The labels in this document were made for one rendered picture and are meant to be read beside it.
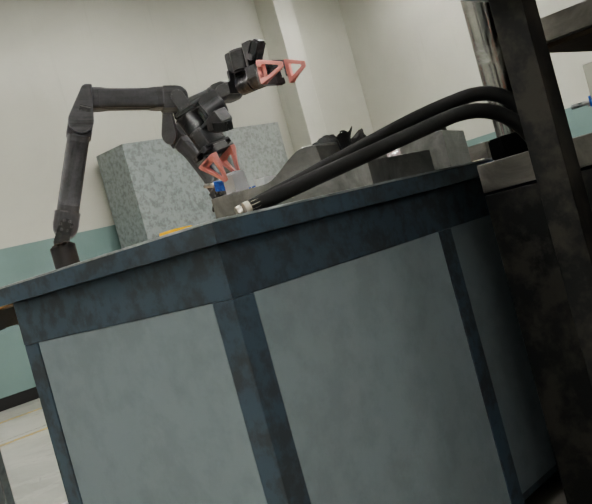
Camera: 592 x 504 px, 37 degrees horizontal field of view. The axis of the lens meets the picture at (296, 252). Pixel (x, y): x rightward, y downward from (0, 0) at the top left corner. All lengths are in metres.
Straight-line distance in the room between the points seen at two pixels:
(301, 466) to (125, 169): 6.69
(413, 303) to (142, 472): 0.61
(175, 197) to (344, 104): 3.41
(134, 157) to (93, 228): 0.78
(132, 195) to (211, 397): 6.57
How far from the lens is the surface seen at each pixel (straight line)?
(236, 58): 2.54
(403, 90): 10.85
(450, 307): 1.88
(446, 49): 10.47
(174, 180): 8.24
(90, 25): 8.93
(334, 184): 1.99
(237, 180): 2.27
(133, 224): 8.07
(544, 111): 1.59
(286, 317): 1.48
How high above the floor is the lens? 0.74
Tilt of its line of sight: 1 degrees down
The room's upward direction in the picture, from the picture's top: 15 degrees counter-clockwise
